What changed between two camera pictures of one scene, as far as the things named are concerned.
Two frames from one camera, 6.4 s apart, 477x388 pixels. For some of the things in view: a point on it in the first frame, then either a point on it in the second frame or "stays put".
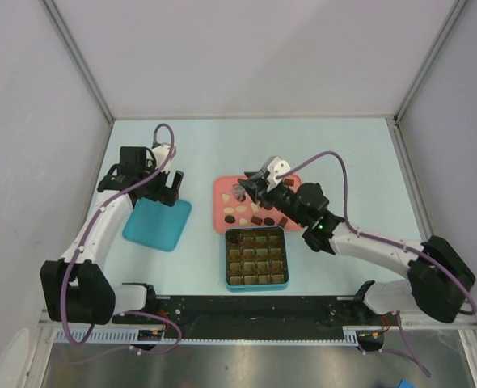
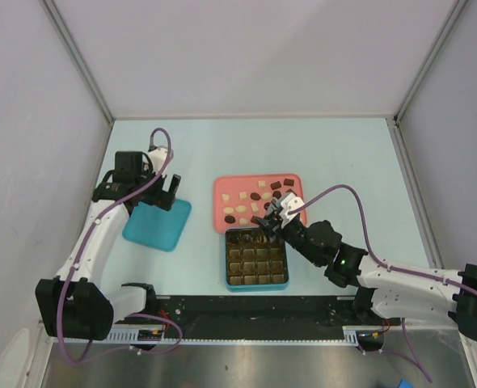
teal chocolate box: (256, 259) stays put
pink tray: (234, 206) stays put
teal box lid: (157, 225) stays put
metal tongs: (238, 189) -> (266, 223)
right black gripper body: (280, 196) -> (293, 232)
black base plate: (255, 317) stays put
